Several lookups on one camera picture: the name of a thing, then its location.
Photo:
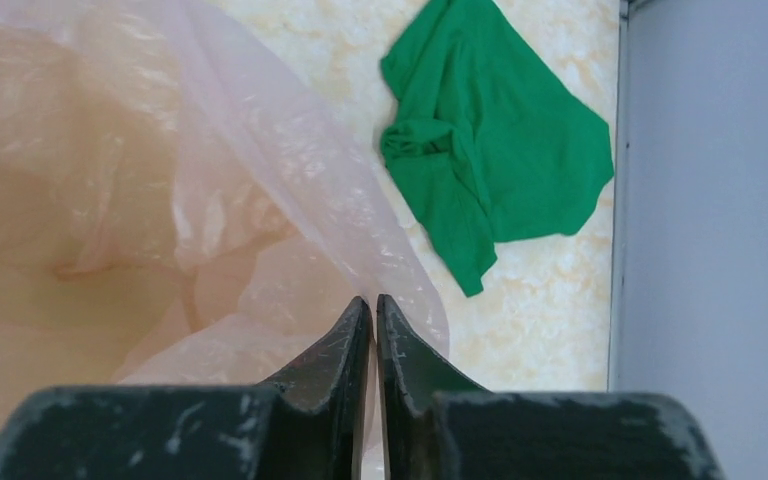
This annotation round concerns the pink plastic trash bag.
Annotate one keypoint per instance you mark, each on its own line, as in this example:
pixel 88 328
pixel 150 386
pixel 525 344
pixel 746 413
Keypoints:
pixel 176 205

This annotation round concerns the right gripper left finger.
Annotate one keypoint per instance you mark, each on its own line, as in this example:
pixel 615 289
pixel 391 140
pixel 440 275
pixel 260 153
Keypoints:
pixel 305 421

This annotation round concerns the green cloth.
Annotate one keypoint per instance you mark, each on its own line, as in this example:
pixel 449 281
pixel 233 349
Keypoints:
pixel 487 145

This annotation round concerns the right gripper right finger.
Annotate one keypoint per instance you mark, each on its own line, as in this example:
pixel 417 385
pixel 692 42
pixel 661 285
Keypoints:
pixel 440 424

